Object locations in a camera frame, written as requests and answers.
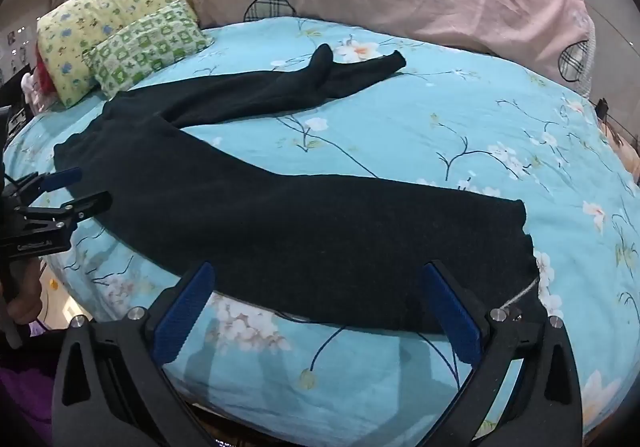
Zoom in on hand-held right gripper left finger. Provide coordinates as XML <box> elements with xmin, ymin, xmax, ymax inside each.
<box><xmin>52</xmin><ymin>262</ymin><xmax>223</xmax><ymax>447</ymax></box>

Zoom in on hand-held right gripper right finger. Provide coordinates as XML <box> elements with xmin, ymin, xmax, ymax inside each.
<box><xmin>420</xmin><ymin>259</ymin><xmax>583</xmax><ymax>447</ymax></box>

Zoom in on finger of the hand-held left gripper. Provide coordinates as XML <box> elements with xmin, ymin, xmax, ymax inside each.
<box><xmin>0</xmin><ymin>167</ymin><xmax>83</xmax><ymax>208</ymax></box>
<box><xmin>12</xmin><ymin>191</ymin><xmax>113</xmax><ymax>230</ymax></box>

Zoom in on black pants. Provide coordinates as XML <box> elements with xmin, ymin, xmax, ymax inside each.
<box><xmin>52</xmin><ymin>43</ymin><xmax>548</xmax><ymax>335</ymax></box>

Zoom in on person's left hand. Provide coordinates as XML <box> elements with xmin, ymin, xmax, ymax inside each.
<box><xmin>5</xmin><ymin>257</ymin><xmax>46</xmax><ymax>328</ymax></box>

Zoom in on red cloth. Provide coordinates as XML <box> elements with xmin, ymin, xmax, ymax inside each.
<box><xmin>32</xmin><ymin>49</ymin><xmax>56</xmax><ymax>95</ymax></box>

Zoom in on purple cloth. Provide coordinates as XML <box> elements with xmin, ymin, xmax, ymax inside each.
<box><xmin>0</xmin><ymin>327</ymin><xmax>61</xmax><ymax>447</ymax></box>

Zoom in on green patterned pillow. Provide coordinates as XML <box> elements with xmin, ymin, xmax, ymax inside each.
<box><xmin>82</xmin><ymin>0</ymin><xmax>216</xmax><ymax>100</ymax></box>

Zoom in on yellow floral pillow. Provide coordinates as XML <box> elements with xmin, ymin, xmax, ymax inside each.
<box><xmin>36</xmin><ymin>0</ymin><xmax>188</xmax><ymax>108</ymax></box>

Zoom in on blue floral bed sheet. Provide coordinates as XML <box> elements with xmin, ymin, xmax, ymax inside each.
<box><xmin>2</xmin><ymin>17</ymin><xmax>640</xmax><ymax>433</ymax></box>

